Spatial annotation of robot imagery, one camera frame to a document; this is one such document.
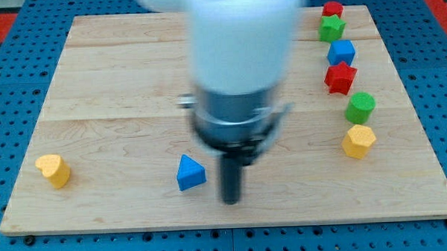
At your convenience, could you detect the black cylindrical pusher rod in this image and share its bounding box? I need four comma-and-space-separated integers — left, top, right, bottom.
219, 153, 243, 205

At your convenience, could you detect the green star block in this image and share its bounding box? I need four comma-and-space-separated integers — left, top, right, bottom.
319, 14, 346, 42

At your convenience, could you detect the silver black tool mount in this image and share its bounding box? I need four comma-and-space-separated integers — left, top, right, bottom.
178, 86, 294, 166

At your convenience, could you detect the yellow heart block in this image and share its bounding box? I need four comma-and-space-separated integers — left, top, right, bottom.
35, 153, 71, 188

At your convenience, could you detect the wooden board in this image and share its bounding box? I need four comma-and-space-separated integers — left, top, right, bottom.
0, 5, 447, 236

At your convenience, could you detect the green cylinder block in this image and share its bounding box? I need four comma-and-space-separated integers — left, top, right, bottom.
345, 92, 376, 124

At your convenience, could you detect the blue cube block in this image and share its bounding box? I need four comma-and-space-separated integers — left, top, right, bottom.
327, 40, 356, 66

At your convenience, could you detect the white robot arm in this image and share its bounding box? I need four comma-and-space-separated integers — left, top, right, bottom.
136, 0, 305, 204

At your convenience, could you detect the red star block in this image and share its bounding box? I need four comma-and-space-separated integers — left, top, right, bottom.
324, 61, 358, 95

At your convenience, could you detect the blue triangle block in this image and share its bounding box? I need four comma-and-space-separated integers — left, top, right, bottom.
176, 154, 207, 191

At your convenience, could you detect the yellow hexagon block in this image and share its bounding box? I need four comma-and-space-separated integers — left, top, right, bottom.
341, 124, 377, 159

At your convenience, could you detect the red cylinder block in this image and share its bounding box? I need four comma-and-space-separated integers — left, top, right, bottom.
322, 1, 344, 18

